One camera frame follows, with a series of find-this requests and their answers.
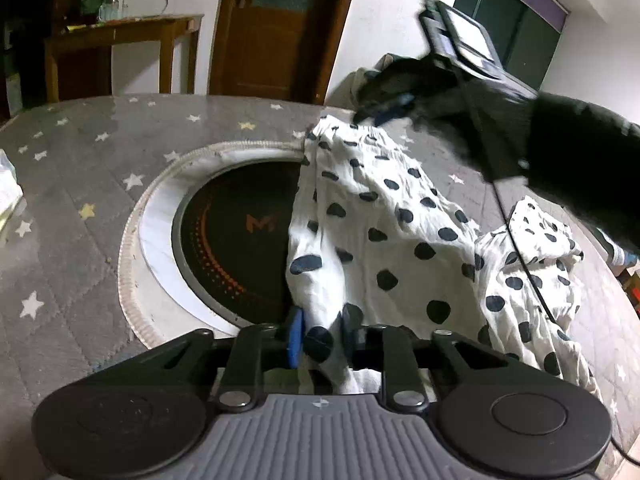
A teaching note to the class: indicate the round black induction cooker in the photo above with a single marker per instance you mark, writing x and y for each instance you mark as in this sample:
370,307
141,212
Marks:
225,260

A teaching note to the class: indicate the white plastic bag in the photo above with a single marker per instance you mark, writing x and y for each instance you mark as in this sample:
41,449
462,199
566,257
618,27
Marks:
7,185

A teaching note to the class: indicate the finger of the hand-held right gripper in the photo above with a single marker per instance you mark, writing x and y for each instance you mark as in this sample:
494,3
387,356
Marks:
395,75
395,105

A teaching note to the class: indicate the brown wooden door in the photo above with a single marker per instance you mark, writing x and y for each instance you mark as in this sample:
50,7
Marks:
260,45

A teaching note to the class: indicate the wooden side table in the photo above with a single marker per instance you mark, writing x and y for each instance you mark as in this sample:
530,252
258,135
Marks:
125,27

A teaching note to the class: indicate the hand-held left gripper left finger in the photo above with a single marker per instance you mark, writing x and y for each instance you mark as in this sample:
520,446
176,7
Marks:
295,337

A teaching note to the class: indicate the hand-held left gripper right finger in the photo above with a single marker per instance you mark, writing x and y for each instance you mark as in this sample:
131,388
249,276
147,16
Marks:
350,335

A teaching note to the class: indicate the small glass jar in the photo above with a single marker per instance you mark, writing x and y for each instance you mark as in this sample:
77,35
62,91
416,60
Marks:
128,2

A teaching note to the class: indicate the dark green window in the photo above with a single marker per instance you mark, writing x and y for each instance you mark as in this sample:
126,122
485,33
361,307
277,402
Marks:
530,35

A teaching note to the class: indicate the person's right forearm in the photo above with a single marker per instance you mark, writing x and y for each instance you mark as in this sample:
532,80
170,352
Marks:
585,160

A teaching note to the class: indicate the large glass jar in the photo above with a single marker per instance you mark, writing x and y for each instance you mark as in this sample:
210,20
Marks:
110,7

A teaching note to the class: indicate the white polka dot garment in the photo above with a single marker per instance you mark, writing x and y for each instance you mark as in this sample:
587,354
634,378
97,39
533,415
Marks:
400,220

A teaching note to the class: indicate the dark wooden shelf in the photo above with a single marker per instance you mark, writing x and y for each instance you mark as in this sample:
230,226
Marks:
30,35

